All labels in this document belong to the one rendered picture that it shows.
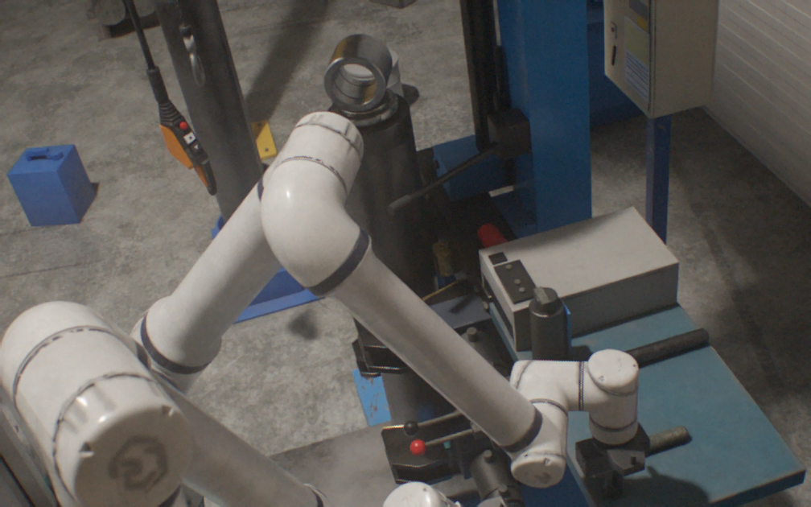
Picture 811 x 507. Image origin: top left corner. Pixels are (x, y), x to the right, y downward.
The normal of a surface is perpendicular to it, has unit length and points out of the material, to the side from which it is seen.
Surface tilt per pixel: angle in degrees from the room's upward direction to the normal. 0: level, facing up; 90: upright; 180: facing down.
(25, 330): 14
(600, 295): 90
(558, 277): 0
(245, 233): 70
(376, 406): 0
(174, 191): 0
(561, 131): 90
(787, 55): 90
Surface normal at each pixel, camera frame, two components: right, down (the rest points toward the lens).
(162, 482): 0.66, 0.35
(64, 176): 0.98, -0.04
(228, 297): -0.02, 0.73
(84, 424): -0.39, -0.54
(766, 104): -0.96, 0.27
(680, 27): 0.24, 0.57
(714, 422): -0.15, -0.78
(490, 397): 0.37, 0.14
